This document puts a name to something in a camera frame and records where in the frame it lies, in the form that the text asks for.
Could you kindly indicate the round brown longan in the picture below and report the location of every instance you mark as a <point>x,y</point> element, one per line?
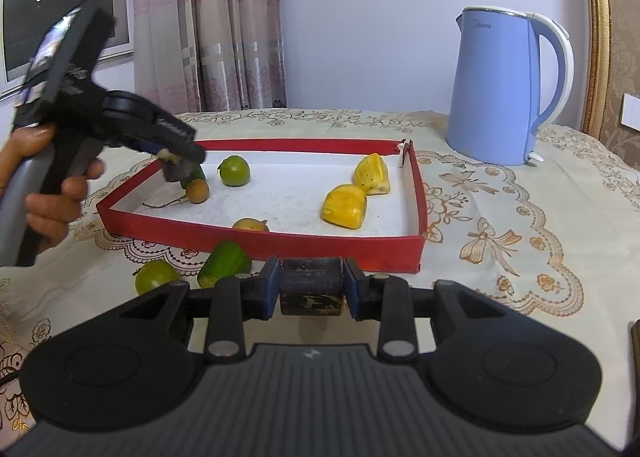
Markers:
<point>250,226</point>

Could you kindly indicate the pink patterned curtain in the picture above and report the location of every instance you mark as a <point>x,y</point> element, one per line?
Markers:
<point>210,22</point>

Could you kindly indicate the gold framed upholstered panel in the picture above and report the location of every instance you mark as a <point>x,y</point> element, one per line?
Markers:
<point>597,37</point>

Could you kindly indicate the yellow bell pepper piece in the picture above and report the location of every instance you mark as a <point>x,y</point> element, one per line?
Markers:
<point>344,207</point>
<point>372,174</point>

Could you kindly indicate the dark purple sugarcane piece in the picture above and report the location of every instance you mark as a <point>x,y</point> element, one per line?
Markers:
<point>310,287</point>
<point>180,172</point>

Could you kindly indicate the green cucumber piece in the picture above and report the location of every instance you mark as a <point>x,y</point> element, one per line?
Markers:
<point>199,172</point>
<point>225,259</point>

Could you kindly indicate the green tomato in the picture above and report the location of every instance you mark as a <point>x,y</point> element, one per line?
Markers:
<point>155,277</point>
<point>235,171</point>

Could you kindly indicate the light blue electric kettle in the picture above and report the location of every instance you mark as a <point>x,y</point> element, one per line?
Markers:
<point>495,87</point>

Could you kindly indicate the person's left hand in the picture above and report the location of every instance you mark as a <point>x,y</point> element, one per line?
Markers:
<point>50,207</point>

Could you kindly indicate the white wall switch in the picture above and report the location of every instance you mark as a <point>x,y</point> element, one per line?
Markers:
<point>631,109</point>

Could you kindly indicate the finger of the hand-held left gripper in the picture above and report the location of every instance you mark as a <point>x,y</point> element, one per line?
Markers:
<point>182,144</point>

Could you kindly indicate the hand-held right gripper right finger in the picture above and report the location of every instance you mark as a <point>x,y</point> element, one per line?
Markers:
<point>350,287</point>

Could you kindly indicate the shallow red cardboard box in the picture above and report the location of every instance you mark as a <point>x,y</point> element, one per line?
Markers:
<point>325,244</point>

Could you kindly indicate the brown longan with twig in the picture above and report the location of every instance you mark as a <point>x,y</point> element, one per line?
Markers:
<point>197,191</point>

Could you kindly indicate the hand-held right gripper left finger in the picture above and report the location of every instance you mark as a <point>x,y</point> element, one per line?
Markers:
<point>270,287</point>

